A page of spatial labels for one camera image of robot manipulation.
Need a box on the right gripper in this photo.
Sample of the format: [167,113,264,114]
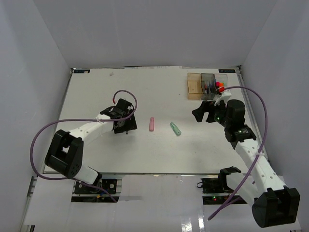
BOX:
[192,98,231,128]

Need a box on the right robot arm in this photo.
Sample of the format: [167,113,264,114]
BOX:
[192,100,300,228]

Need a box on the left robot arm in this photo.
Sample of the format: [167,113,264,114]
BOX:
[44,99,137,193]

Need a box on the pink correction tape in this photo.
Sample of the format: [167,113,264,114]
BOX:
[149,117,155,131]

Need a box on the grey transparent container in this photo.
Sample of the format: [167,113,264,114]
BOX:
[201,73,215,101]

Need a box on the right blue table label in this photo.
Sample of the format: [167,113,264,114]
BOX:
[218,69,236,73]

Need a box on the blue table label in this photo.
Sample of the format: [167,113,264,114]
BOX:
[73,69,90,73]
[218,69,236,73]

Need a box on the left blue table label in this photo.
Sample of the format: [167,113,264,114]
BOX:
[73,69,90,73]

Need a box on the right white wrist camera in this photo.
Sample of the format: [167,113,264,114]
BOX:
[214,87,231,106]

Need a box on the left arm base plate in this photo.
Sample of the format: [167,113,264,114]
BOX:
[71,178,120,203]

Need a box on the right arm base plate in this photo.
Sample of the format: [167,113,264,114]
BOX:
[197,177,233,205]

